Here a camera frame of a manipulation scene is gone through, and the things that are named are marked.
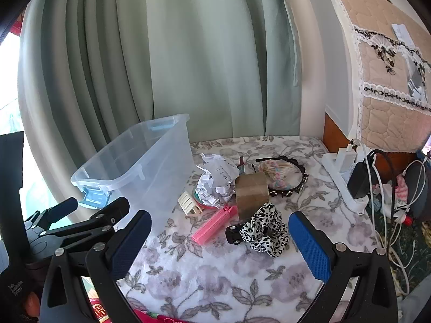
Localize cream hair claw clip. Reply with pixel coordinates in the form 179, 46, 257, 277
178, 190, 202, 217

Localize quilted beige cover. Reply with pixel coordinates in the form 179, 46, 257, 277
341, 0, 430, 152

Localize white power strip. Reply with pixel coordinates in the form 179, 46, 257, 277
321, 152, 369, 215

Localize floral table cloth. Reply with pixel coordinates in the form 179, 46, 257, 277
118, 136, 376, 322

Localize white cables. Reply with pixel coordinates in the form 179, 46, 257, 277
362, 141, 429, 297

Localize white appliance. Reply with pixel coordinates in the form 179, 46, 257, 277
311, 0, 363, 139

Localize white paper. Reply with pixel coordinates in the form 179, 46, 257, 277
195, 153, 240, 207

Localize black studded headband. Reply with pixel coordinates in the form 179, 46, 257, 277
256, 155, 308, 198

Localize leopard print scrunchie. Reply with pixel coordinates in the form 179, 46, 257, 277
240, 203, 289, 257

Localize rainbow twisted hair tie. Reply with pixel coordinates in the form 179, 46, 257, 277
257, 160, 299, 189

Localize orange wooden cabinet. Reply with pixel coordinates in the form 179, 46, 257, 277
323, 114, 416, 182

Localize black toy car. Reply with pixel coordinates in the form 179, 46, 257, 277
225, 222, 245, 245

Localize white charger plug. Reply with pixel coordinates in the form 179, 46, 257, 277
335, 140, 356, 173

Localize green curtain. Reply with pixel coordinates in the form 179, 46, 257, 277
17, 0, 303, 162

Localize clear plastic storage bin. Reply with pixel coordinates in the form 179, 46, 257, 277
71, 114, 195, 236

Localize pink hair roller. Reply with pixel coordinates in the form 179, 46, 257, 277
192, 206, 237, 246

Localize red hair claw clip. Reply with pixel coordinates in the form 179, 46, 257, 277
237, 155, 245, 175

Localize brown packing tape roll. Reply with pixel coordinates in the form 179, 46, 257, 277
235, 172, 270, 221

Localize black power adapter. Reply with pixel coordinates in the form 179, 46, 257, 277
347, 161, 377, 199

